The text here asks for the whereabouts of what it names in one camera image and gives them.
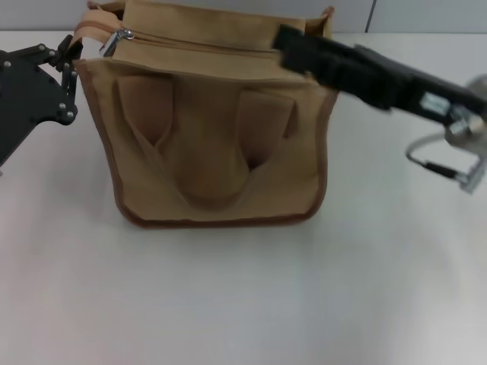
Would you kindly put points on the khaki canvas food bag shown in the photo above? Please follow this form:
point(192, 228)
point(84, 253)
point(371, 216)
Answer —
point(213, 152)

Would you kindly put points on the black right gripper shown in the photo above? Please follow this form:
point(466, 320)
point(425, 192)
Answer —
point(399, 83)

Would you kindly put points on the silver metal zipper pull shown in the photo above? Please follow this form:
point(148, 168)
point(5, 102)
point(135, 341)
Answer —
point(114, 40)

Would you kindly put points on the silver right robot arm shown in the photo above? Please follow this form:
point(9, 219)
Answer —
point(472, 114)

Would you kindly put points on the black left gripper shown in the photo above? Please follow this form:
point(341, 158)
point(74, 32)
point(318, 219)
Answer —
point(26, 99)

